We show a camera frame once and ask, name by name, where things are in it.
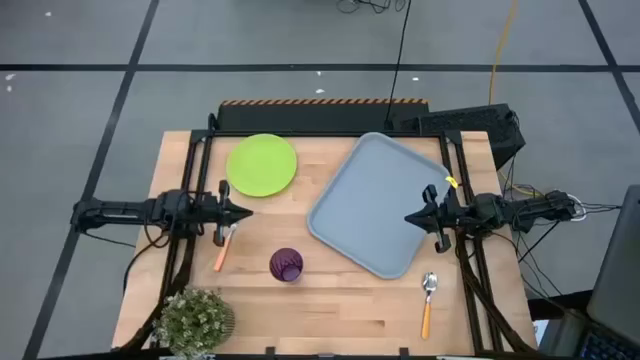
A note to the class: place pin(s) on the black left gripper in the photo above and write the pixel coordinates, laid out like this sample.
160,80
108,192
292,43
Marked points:
220,215

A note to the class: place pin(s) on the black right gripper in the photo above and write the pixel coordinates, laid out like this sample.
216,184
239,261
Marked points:
447,215

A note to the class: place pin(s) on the lime green round plate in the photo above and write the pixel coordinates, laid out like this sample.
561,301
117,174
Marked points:
261,165

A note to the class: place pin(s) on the grey plastic tray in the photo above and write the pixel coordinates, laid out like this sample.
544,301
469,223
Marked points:
370,200

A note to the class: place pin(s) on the purple faceted plastic cup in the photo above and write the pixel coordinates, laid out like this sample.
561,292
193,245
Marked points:
286,265

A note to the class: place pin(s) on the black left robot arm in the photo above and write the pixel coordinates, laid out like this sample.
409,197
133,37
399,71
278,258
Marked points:
125,210

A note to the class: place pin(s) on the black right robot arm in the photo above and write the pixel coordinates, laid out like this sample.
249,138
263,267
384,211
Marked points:
500,210

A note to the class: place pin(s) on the black perforated computer case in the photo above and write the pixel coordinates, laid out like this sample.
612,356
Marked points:
465,122

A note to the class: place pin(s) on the green potted plant ribbed pot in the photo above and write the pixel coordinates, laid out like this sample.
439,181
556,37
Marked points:
192,322

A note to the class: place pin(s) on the grey laptop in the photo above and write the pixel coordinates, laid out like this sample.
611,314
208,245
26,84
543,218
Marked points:
617,270

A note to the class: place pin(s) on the black aluminium table frame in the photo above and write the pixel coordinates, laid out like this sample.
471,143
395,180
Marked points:
325,134

